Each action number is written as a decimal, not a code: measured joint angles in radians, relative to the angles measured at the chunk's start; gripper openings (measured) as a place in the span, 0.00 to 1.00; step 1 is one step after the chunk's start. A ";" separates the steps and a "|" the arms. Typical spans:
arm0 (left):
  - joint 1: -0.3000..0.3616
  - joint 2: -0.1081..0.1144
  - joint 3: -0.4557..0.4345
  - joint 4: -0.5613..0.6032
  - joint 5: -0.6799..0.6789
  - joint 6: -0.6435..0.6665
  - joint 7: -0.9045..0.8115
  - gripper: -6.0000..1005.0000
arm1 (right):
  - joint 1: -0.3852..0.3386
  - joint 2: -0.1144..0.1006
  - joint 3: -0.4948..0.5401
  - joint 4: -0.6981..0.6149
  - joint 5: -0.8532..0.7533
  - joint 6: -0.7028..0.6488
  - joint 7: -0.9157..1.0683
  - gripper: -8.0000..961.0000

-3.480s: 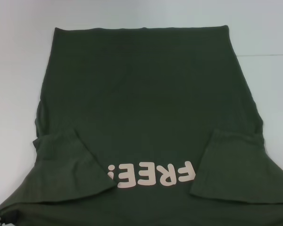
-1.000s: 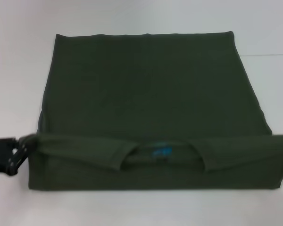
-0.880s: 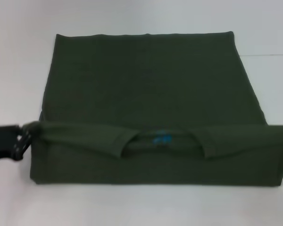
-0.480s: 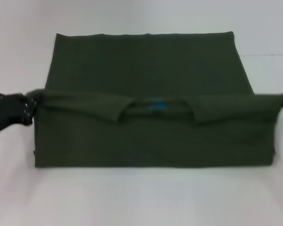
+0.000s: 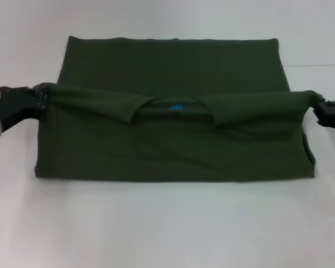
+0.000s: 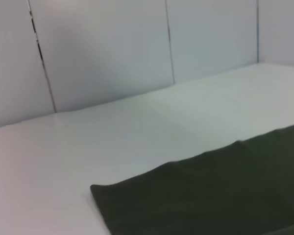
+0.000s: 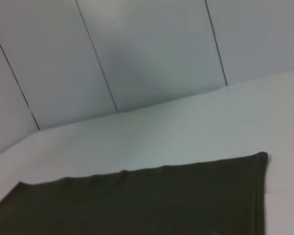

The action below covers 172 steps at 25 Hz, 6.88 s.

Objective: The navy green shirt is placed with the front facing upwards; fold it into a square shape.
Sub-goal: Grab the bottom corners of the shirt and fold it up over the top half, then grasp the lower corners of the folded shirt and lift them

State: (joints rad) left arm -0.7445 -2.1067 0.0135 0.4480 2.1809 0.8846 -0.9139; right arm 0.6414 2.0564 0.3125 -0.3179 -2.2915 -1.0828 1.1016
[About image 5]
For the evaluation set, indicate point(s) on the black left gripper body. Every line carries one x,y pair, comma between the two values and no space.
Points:
19,106

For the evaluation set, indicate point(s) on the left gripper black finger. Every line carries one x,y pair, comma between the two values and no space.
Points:
43,90

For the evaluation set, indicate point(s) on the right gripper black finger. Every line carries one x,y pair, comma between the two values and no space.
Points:
321,100

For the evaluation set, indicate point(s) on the dark green printed T-shirt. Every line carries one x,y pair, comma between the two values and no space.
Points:
170,139

